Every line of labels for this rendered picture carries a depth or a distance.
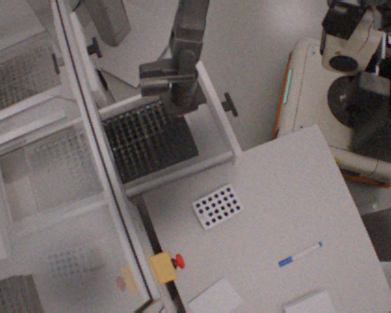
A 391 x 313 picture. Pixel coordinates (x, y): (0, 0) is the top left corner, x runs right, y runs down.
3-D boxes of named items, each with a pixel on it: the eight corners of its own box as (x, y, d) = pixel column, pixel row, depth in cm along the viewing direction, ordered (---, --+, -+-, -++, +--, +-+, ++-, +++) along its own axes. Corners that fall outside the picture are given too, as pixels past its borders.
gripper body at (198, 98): (157, 95, 89) (157, 79, 82) (196, 83, 91) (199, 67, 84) (167, 117, 87) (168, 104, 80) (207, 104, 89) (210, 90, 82)
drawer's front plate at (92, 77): (84, 30, 114) (74, 10, 104) (107, 104, 107) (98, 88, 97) (79, 32, 114) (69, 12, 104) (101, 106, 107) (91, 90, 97)
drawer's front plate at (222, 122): (200, 77, 109) (200, 60, 99) (239, 165, 102) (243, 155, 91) (195, 79, 109) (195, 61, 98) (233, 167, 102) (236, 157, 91)
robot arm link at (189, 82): (200, 82, 76) (196, 59, 77) (168, 85, 75) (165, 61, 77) (197, 97, 82) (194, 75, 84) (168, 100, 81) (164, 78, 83)
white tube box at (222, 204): (229, 185, 107) (230, 183, 103) (243, 210, 105) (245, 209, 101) (191, 205, 105) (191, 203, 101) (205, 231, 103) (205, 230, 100)
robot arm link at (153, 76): (195, 51, 70) (189, 34, 76) (137, 56, 69) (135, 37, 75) (195, 102, 78) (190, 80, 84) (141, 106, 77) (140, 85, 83)
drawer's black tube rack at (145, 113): (176, 102, 105) (174, 93, 99) (198, 157, 101) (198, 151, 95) (103, 129, 103) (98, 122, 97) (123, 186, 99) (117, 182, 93)
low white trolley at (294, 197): (273, 174, 185) (316, 122, 111) (321, 287, 169) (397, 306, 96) (166, 216, 180) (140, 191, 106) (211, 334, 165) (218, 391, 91)
